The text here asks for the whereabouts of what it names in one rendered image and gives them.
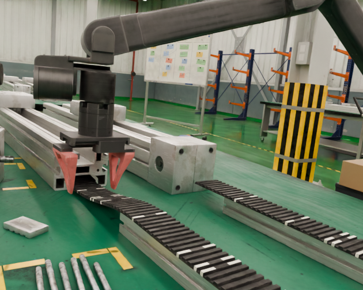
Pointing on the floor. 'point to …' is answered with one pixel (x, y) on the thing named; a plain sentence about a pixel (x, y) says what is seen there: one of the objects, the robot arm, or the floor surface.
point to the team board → (180, 70)
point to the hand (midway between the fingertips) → (92, 186)
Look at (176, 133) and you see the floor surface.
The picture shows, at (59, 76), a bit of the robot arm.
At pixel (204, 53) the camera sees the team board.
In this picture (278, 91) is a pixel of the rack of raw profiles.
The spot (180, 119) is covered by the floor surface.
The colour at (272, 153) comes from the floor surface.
